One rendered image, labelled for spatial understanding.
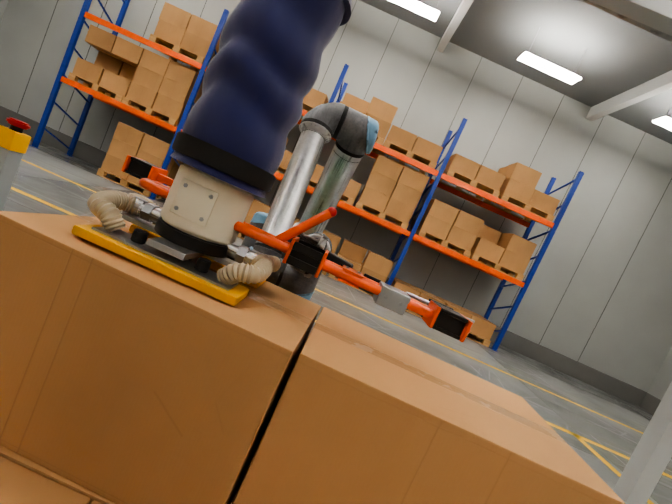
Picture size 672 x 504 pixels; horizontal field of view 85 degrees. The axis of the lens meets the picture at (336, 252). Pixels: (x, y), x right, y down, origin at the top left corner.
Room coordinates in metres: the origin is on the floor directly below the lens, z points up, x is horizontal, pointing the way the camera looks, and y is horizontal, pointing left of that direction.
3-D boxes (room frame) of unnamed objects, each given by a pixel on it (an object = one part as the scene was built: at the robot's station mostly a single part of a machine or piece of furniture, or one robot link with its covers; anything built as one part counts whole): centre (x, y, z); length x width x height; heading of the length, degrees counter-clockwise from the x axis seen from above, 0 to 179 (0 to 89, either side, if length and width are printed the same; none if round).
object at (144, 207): (0.83, 0.31, 1.01); 0.34 x 0.25 x 0.06; 91
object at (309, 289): (1.15, 0.07, 0.96); 0.12 x 0.09 x 0.12; 100
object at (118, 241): (0.73, 0.31, 0.97); 0.34 x 0.10 x 0.05; 91
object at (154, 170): (1.08, 0.61, 1.08); 0.09 x 0.08 x 0.05; 1
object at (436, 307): (0.83, -0.29, 1.07); 0.08 x 0.07 x 0.05; 91
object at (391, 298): (0.84, -0.16, 1.07); 0.07 x 0.07 x 0.04; 1
